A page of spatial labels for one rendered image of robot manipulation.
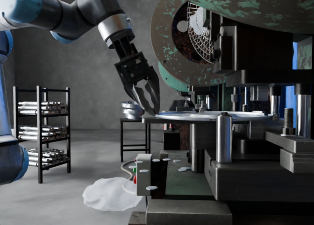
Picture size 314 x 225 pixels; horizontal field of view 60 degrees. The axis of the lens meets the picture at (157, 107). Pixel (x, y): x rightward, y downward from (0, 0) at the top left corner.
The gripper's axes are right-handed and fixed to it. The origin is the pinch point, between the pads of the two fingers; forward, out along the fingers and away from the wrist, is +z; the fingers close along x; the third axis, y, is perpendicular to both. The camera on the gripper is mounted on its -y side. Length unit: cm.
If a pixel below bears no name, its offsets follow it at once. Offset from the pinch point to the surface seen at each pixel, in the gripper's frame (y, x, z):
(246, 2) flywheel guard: 35.2, 17.4, -8.5
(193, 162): 3.3, 3.4, 15.0
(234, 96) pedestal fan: -85, 40, 15
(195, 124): 3.5, 7.6, 6.8
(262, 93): 1.6, 25.9, 7.2
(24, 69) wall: -677, -307, -235
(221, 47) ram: 3.7, 21.0, -7.1
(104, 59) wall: -669, -96, -162
